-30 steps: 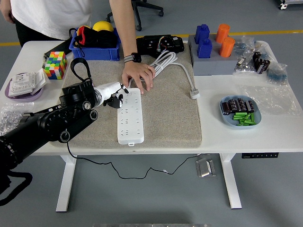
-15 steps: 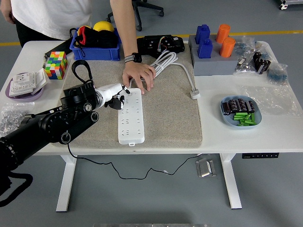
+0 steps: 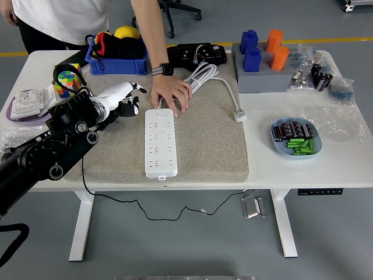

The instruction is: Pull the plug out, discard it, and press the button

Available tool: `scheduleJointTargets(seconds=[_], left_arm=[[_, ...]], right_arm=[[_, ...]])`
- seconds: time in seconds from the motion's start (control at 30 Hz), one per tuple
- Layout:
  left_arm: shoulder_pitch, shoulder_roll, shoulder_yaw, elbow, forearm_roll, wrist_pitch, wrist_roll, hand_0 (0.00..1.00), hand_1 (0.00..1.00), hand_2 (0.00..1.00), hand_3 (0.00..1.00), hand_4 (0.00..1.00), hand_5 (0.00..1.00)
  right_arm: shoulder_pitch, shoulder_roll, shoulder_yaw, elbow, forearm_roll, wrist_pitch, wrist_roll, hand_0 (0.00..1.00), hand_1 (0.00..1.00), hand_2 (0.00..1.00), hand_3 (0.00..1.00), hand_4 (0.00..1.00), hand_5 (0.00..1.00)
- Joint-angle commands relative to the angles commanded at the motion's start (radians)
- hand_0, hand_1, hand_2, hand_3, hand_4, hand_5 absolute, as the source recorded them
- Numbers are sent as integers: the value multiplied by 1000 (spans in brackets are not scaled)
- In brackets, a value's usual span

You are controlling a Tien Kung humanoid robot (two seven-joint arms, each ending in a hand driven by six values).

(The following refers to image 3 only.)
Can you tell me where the black office chair base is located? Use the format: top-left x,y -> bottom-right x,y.
131,0 -> 202,39

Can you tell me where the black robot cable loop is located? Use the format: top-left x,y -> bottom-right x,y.
0,223 -> 30,268

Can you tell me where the white wheeled cart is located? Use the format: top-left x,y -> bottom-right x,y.
342,0 -> 373,13

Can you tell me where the black wrist watch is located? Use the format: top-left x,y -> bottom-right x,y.
151,63 -> 175,77

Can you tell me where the white switch panel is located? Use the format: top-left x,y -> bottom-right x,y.
37,86 -> 57,117

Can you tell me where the thin black adapter cord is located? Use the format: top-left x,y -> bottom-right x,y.
81,156 -> 248,221

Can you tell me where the person's left hand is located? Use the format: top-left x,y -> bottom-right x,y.
150,74 -> 193,118

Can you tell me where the grey-brown mat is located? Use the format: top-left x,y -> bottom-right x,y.
62,54 -> 250,184

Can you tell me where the empty clear plastic bag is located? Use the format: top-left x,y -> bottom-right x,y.
295,104 -> 372,144

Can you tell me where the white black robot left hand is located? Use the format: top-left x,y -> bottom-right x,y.
96,82 -> 148,118

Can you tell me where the white power strip cable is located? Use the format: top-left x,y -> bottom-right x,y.
157,63 -> 247,123

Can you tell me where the black electronic device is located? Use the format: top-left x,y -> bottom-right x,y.
167,43 -> 228,71

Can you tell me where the long black box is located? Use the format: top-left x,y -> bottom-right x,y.
54,49 -> 88,74

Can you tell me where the yellow ball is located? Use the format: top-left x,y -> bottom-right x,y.
113,25 -> 141,40

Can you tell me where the grey block holder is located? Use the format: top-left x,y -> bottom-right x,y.
231,43 -> 294,94

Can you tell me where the clear bag of blue components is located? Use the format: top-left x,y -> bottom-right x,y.
326,77 -> 356,106

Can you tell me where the blue plastic bin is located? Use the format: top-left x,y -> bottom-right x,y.
85,34 -> 149,76

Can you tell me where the white table leg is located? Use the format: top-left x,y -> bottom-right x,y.
68,191 -> 96,262
269,189 -> 298,259

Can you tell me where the purple tray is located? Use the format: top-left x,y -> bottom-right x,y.
5,100 -> 52,127

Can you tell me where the blue bottle block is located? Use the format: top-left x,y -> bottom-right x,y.
239,29 -> 259,55
242,46 -> 262,73

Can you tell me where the orange cylinder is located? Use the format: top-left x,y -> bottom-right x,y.
264,29 -> 284,53
268,45 -> 291,72

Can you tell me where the colourful puzzle cube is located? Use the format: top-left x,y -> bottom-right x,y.
55,63 -> 83,99

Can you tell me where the black desk control panel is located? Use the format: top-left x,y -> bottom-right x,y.
297,188 -> 344,196

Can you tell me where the light blue plate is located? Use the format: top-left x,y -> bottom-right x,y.
270,117 -> 322,160

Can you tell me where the metal foot pedal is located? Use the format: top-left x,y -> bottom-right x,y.
240,194 -> 267,219

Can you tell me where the white power strip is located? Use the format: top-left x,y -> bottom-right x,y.
145,108 -> 178,180

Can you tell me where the black red fabric bag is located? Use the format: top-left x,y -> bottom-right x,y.
85,30 -> 146,71

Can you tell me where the person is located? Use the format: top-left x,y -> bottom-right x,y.
0,0 -> 138,56

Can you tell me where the person's right hand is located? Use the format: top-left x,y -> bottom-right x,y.
0,0 -> 18,26

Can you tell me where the clear bag of metal nuts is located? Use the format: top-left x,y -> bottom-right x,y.
0,125 -> 43,152

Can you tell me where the clear bag of metal parts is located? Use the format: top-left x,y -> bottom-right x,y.
286,69 -> 316,94

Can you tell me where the clear bag of blue parts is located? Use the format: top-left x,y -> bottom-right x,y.
288,43 -> 332,72

